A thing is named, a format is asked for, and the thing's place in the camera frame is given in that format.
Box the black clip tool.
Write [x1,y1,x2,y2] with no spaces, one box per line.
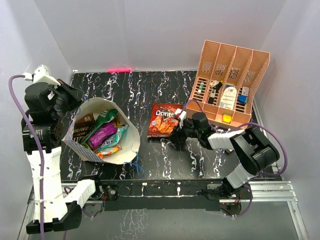
[207,80,223,105]

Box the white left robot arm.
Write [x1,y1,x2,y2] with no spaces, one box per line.
[21,79,104,235]

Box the orange candy packet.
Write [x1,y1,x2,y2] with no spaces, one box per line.
[96,144,122,159]

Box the pink tape strip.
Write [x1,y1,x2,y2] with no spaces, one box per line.
[107,67,132,73]

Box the white labelled card pack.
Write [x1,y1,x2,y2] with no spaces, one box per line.
[219,86,238,110]

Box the brown chocolate snack bag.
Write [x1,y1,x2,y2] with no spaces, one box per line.
[72,112,96,144]

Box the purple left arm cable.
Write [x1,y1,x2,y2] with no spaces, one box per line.
[8,74,47,240]

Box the white green tube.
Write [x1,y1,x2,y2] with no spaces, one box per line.
[197,82,204,94]

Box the yellow sticky note block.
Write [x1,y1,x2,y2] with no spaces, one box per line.
[222,113,233,124]

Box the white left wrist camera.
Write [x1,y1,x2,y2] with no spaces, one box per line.
[23,64,61,86]

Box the aluminium base frame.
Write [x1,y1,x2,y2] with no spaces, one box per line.
[17,69,310,240]

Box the blue checkered paper bag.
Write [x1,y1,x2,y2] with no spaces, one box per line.
[62,97,145,177]

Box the purple snack packet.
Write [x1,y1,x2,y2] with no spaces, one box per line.
[87,122,117,149]

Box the teal Fox's candy bag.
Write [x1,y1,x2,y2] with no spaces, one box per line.
[95,124,129,153]

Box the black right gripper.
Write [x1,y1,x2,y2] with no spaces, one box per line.
[168,118,201,143]

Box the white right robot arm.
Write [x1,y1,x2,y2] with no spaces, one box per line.
[169,109,280,199]

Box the green snack bag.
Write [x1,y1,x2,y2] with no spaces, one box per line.
[80,108,118,144]

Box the red Doritos chip bag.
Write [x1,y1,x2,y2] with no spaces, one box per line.
[147,103,183,138]

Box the pink desk organizer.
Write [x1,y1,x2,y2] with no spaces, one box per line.
[186,40,270,129]

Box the blue small box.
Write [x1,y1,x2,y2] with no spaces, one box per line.
[237,95,248,104]

